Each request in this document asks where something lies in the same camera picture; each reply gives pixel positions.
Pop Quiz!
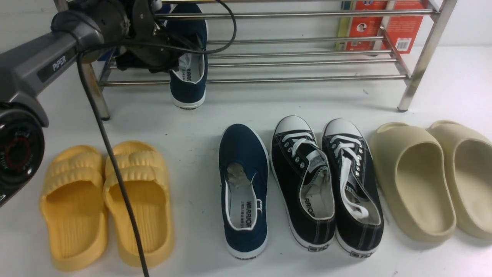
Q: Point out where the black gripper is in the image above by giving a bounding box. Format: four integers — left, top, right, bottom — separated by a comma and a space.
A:
115, 0, 181, 73

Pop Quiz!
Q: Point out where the navy slip-on shoe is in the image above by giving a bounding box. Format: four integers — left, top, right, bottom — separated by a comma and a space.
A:
165, 20, 208, 109
218, 124, 269, 260

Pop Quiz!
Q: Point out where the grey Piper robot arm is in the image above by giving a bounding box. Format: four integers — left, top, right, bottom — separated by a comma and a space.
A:
0, 0, 183, 205

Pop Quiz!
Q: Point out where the stainless steel shoe rack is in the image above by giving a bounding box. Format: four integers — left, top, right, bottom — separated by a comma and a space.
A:
54, 0, 458, 121

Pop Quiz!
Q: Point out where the right yellow slide sandal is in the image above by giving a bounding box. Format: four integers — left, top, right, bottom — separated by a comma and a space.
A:
103, 141, 175, 267

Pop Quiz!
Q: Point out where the yellow slide sandal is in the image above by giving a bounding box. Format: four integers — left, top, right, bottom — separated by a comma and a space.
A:
103, 141, 175, 267
39, 144, 108, 272

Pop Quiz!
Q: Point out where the left yellow slide sandal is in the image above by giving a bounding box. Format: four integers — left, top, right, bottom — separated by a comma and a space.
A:
39, 144, 108, 272

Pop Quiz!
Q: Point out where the left black canvas sneaker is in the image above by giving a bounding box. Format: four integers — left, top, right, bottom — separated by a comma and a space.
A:
269, 115, 335, 252

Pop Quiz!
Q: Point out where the black canvas sneaker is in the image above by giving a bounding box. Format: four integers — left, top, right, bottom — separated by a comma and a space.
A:
321, 118, 384, 259
269, 115, 335, 252

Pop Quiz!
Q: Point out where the red box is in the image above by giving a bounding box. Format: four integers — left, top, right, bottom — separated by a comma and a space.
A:
337, 0, 426, 54

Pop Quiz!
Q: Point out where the right black canvas sneaker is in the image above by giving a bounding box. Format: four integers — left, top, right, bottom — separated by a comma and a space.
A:
321, 118, 384, 259

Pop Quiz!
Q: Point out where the left beige foam slide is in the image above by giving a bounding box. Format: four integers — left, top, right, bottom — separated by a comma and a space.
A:
369, 122, 457, 244

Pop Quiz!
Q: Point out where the beige foam slide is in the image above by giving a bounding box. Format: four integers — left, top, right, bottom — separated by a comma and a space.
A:
428, 120, 492, 240
369, 122, 457, 244

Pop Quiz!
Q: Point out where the right beige foam slide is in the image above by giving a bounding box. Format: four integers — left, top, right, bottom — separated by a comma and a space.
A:
428, 120, 492, 240

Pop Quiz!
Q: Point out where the black cable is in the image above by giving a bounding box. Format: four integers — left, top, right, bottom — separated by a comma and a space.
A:
76, 0, 237, 277

